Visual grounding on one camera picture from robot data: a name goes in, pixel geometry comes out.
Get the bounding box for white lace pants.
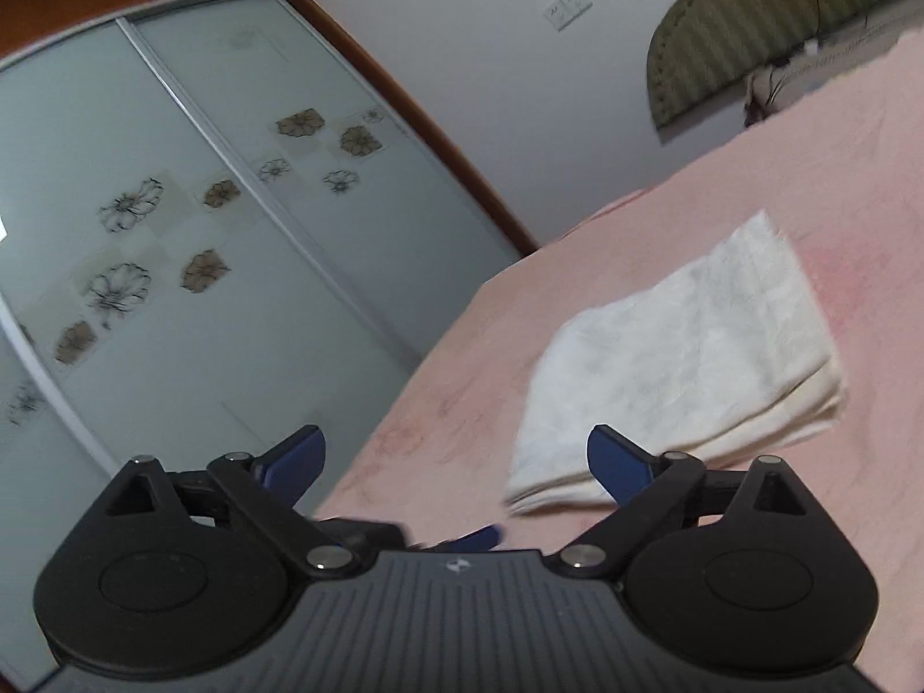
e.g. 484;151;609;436
504;213;845;515

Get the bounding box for frosted floral wardrobe door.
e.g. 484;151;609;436
2;0;517;687

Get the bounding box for pink bed sheet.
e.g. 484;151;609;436
316;31;924;593

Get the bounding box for beige patterned mattress cover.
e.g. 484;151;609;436
744;8;922;127

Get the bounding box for olive green padded headboard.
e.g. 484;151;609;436
647;0;891;130

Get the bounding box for black charging cable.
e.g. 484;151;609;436
808;0;875;52

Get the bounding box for white wall socket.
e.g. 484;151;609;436
543;0;592;31

